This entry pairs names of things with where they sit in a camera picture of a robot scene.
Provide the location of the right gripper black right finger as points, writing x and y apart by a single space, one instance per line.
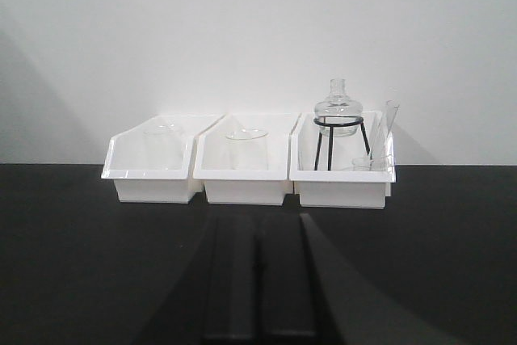
291 308

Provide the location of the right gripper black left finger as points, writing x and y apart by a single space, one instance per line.
230 310

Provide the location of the right white plastic bin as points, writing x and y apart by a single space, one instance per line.
347 182

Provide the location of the white plastic bin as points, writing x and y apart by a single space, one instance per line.
125 162
347 182
223 184

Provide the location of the middle white plastic bin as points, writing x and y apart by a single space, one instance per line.
223 184

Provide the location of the glass beaker in middle bin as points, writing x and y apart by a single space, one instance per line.
248 149

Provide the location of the left white plastic bin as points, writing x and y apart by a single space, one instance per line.
125 162

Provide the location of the large glass beaker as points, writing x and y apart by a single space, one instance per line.
164 146

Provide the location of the round glass flask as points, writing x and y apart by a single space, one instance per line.
338 107

